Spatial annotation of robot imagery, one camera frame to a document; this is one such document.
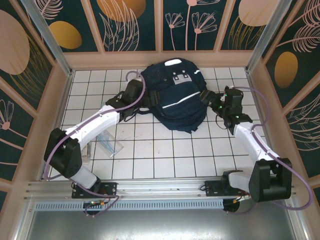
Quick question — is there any small circuit board with wires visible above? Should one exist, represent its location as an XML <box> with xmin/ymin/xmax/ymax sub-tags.
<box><xmin>83</xmin><ymin>199</ymin><xmax>112</xmax><ymax>209</ymax></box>

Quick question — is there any grey slotted cable duct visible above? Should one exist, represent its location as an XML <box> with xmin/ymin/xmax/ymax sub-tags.
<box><xmin>34</xmin><ymin>201</ymin><xmax>226</xmax><ymax>212</ymax></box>

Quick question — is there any navy blue student backpack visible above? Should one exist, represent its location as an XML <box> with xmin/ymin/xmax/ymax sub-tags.
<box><xmin>136</xmin><ymin>57</ymin><xmax>209</xmax><ymax>135</ymax></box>

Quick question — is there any grey metal sheet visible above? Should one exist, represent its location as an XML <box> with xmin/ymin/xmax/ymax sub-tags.
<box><xmin>24</xmin><ymin>209</ymin><xmax>301</xmax><ymax>240</ymax></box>

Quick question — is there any yellow connector with wires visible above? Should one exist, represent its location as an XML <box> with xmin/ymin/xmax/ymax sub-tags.
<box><xmin>231</xmin><ymin>193</ymin><xmax>252</xmax><ymax>205</ymax></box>

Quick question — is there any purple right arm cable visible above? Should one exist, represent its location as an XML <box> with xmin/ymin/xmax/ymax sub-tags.
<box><xmin>226</xmin><ymin>86</ymin><xmax>314</xmax><ymax>216</ymax></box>

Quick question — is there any clear plastic bag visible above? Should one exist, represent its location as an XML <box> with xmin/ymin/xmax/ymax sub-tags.
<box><xmin>95</xmin><ymin>128</ymin><xmax>125</xmax><ymax>159</ymax></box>

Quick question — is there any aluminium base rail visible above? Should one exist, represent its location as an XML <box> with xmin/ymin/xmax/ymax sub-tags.
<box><xmin>26</xmin><ymin>178</ymin><xmax>296</xmax><ymax>201</ymax></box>

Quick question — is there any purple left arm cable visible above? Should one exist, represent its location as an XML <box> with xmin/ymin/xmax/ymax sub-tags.
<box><xmin>42</xmin><ymin>70</ymin><xmax>147</xmax><ymax>218</ymax></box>

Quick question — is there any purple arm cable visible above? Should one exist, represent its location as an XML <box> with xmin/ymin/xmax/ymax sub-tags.
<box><xmin>42</xmin><ymin>70</ymin><xmax>147</xmax><ymax>218</ymax></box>
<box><xmin>226</xmin><ymin>86</ymin><xmax>314</xmax><ymax>216</ymax></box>

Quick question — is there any aluminium frame post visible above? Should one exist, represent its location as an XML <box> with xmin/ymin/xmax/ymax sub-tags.
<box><xmin>244</xmin><ymin>0</ymin><xmax>300</xmax><ymax>74</ymax></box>
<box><xmin>20</xmin><ymin>0</ymin><xmax>75</xmax><ymax>77</ymax></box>

